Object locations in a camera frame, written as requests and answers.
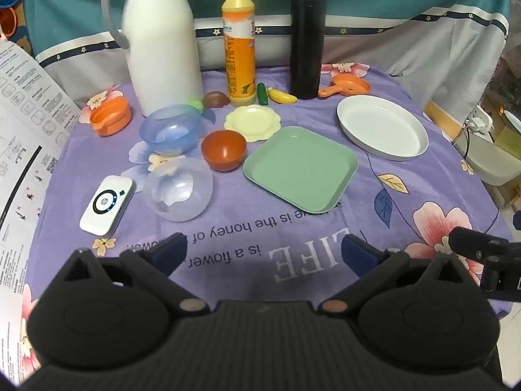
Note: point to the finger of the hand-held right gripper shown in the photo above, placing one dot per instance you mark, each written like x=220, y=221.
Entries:
x=472, y=242

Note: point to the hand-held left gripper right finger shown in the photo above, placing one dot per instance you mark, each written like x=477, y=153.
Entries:
x=359, y=254

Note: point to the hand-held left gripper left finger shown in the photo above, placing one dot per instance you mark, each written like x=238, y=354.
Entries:
x=169, y=250

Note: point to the green square plate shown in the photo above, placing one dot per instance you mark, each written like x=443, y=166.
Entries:
x=299, y=167

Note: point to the blue translucent bowl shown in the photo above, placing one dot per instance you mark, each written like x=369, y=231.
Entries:
x=171, y=130

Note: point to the white oval plate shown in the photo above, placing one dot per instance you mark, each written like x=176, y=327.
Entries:
x=380, y=124

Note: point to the pale yellow flower-shaped plate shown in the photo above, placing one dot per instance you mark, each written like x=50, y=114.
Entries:
x=252, y=122

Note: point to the clear plastic bowl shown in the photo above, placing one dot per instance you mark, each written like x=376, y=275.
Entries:
x=179, y=193

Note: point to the white rounded electronic device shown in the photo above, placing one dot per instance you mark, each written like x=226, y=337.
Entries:
x=106, y=204

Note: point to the purple floral tablecloth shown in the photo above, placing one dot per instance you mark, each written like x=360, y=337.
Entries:
x=285, y=224

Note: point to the white plastic tub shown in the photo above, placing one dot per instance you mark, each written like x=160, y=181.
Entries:
x=484, y=163

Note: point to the red-brown bowl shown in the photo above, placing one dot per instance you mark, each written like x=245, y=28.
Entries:
x=224, y=150

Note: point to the gold cardboard box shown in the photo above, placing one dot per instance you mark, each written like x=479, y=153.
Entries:
x=506, y=128

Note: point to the white power strip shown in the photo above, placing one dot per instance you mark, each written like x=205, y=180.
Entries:
x=480, y=120

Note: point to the orange toy pot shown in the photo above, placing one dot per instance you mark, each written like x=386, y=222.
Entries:
x=110, y=116

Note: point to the green toy fruit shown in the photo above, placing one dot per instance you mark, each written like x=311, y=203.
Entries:
x=197, y=104

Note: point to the brown round toy fruit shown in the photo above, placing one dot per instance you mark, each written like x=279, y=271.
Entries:
x=215, y=99

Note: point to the orange toy pan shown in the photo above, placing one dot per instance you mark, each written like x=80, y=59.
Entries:
x=350, y=85

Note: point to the yellow toy banana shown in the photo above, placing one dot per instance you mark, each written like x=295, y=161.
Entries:
x=281, y=96

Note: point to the green toy cucumber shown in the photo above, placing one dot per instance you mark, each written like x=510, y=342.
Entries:
x=262, y=93

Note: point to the printed instruction sheet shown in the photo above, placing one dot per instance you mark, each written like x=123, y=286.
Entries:
x=24, y=110

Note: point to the white thermos jug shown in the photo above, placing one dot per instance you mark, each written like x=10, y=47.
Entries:
x=160, y=40

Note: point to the black tall bottle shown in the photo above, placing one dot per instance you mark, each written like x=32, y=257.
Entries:
x=306, y=44

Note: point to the orange detergent bottle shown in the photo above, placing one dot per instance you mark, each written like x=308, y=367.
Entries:
x=239, y=44

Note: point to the teal and white star curtain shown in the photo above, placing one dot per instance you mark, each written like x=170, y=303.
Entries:
x=65, y=20

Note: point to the orange plastic object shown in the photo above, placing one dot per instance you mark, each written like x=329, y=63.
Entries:
x=7, y=22

